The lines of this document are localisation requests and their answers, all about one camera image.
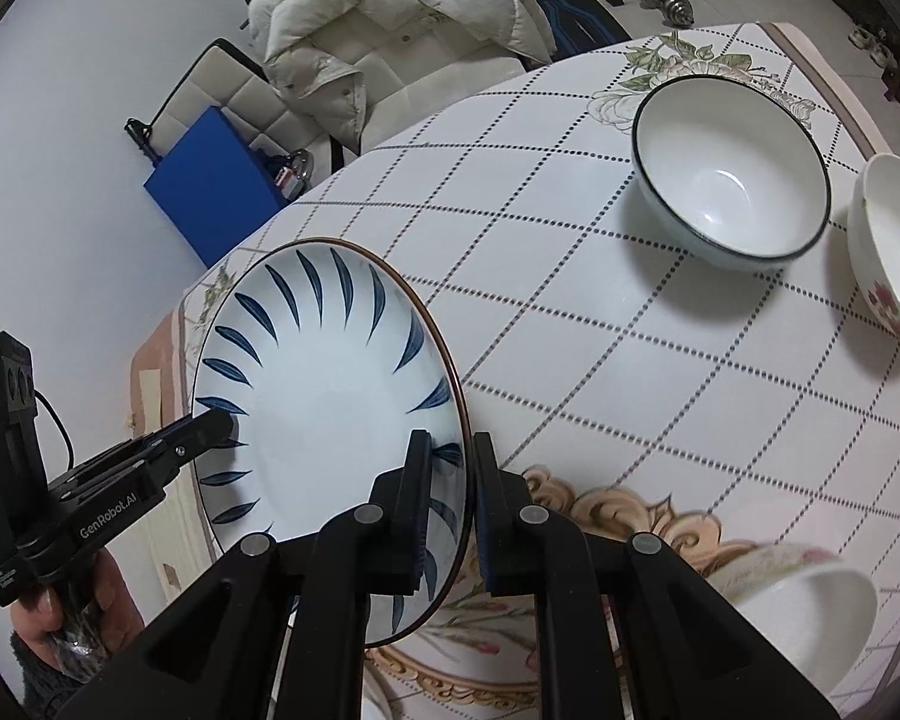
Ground blue leaf pattern plate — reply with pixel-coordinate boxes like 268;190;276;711
191;239;468;647

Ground large white bowl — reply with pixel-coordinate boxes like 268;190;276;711
709;543;878;694

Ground light blue black-rimmed bowl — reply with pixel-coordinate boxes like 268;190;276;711
631;75;832;271

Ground white bowl red flowers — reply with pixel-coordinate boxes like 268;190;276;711
847;153;900;338

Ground person's left hand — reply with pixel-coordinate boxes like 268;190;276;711
11;550;144;683

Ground brown placemat with paper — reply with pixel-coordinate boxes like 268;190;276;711
130;309;187;437

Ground checked floral tablecloth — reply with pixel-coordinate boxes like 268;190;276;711
176;23;900;713

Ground blue folded mat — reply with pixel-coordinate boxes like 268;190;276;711
144;107;284;266

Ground dark blue bench pad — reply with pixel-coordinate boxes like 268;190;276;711
536;0;631;60

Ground white puffer jacket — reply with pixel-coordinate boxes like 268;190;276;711
248;0;559;157

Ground chrome dumbbell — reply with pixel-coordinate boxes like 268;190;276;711
639;0;696;29

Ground folded beige chair black frame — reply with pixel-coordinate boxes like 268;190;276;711
125;37;344;185

